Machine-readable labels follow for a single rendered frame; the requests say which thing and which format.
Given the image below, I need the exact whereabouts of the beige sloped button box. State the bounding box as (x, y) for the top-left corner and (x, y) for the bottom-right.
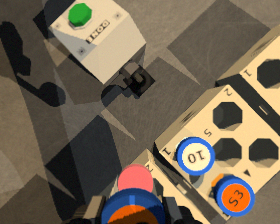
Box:
(48, 0), (155, 97)

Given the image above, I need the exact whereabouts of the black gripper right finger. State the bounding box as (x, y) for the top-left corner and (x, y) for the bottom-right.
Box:
(162, 196), (203, 224)

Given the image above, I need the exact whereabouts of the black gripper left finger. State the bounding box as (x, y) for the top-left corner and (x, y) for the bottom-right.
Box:
(61, 196), (106, 224)

